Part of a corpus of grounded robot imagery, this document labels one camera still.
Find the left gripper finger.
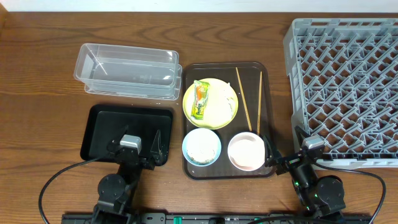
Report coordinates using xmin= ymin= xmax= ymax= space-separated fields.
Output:
xmin=150 ymin=129 xmax=163 ymax=165
xmin=107 ymin=125 xmax=129 ymax=149

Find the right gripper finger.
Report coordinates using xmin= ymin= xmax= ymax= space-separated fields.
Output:
xmin=263 ymin=136 xmax=276 ymax=167
xmin=294 ymin=125 xmax=310 ymax=147

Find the pink bowl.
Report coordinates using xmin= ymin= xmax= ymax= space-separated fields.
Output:
xmin=227 ymin=132 xmax=266 ymax=172

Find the light blue bowl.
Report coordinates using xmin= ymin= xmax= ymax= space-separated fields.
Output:
xmin=182 ymin=128 xmax=221 ymax=167

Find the wooden chopstick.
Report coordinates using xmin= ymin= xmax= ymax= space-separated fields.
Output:
xmin=235 ymin=67 xmax=252 ymax=132
xmin=256 ymin=72 xmax=262 ymax=136

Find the white tissue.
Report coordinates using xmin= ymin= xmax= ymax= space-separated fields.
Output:
xmin=222 ymin=83 xmax=236 ymax=115

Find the green snack wrapper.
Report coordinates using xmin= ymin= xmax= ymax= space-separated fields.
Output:
xmin=191 ymin=80 xmax=210 ymax=119

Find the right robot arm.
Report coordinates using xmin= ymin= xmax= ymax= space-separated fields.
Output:
xmin=263 ymin=126 xmax=346 ymax=222

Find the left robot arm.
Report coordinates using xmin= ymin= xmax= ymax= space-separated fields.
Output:
xmin=91 ymin=126 xmax=165 ymax=223

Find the black plastic waste tray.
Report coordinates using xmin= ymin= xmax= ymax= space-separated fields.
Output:
xmin=80 ymin=105 xmax=173 ymax=166

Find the clear plastic waste bin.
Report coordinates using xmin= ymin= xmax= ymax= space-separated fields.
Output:
xmin=73 ymin=43 xmax=182 ymax=101

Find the grey plastic dishwasher rack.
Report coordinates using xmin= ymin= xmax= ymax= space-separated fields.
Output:
xmin=283 ymin=18 xmax=397 ymax=169

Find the brown serving tray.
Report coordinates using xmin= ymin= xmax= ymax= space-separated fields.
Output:
xmin=183 ymin=62 xmax=275 ymax=180

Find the yellow round plate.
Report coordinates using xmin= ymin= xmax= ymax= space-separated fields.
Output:
xmin=182 ymin=78 xmax=239 ymax=129

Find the left black cable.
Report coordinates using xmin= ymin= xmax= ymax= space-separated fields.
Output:
xmin=38 ymin=154 xmax=113 ymax=224

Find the black cable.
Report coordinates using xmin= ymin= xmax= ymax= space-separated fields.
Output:
xmin=313 ymin=161 xmax=387 ymax=224
xmin=38 ymin=154 xmax=113 ymax=224

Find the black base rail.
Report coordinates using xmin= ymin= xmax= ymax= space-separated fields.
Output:
xmin=61 ymin=212 xmax=373 ymax=224

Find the right black cable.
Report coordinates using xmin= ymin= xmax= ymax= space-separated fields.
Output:
xmin=313 ymin=161 xmax=387 ymax=224

